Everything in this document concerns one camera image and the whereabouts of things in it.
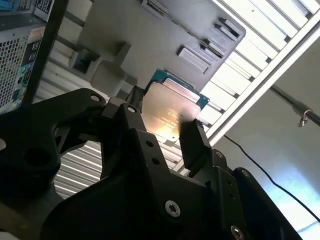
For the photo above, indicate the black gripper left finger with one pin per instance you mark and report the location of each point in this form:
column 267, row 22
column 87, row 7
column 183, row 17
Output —
column 135, row 140

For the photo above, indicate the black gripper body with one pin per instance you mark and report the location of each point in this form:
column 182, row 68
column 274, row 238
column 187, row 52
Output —
column 125, row 212

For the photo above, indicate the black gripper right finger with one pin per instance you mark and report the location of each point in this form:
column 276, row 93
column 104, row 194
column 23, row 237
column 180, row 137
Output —
column 197, row 150

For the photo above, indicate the silver CPU green board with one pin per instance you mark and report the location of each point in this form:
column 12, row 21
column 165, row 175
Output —
column 167, row 105

